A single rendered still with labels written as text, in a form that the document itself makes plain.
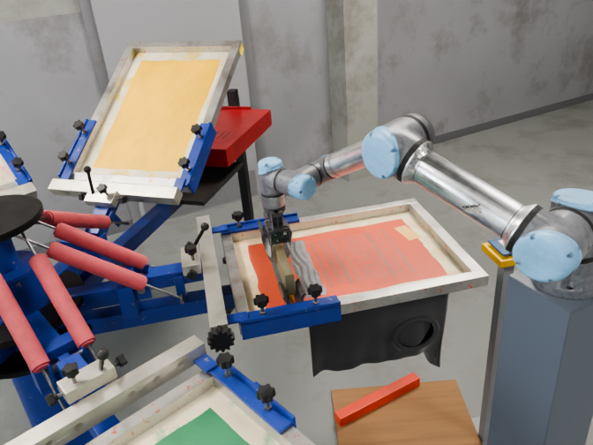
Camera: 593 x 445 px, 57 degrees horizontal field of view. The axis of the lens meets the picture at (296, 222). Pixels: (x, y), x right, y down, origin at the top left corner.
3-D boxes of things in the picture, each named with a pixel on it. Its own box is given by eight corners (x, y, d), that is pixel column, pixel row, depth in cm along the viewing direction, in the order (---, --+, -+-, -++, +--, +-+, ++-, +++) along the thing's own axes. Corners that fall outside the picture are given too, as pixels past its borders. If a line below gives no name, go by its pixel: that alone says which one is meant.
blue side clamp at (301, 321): (336, 310, 170) (335, 291, 167) (341, 320, 166) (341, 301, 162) (240, 329, 165) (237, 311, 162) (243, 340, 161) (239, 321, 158)
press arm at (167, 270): (203, 270, 186) (200, 258, 184) (204, 280, 181) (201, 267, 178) (151, 280, 183) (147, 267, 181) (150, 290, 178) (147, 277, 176)
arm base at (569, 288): (615, 285, 128) (624, 249, 124) (569, 307, 123) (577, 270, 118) (561, 257, 140) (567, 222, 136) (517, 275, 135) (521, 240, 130)
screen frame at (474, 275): (414, 206, 224) (414, 198, 222) (488, 285, 173) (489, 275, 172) (221, 239, 212) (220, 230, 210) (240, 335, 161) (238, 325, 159)
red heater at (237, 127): (198, 124, 324) (195, 105, 318) (272, 127, 310) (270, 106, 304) (144, 165, 273) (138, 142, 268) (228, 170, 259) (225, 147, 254)
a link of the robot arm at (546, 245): (608, 227, 113) (397, 105, 137) (582, 259, 104) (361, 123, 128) (579, 267, 121) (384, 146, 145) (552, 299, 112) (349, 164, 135)
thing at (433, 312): (431, 349, 202) (435, 267, 185) (441, 365, 195) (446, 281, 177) (309, 375, 195) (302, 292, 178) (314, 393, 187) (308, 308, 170)
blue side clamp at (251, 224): (297, 227, 218) (296, 212, 215) (300, 233, 214) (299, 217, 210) (222, 240, 213) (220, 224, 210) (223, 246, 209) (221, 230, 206)
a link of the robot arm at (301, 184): (324, 168, 163) (296, 160, 170) (299, 181, 156) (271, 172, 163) (326, 192, 167) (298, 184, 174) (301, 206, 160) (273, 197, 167)
